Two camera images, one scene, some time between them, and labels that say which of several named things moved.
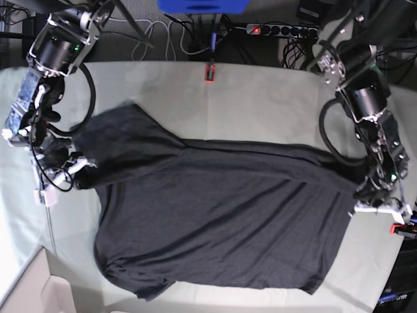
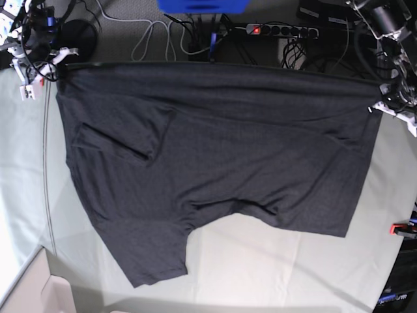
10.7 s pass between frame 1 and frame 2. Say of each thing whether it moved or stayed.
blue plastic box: stayed
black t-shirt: moved
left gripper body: moved
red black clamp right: stayed
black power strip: stayed
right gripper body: moved
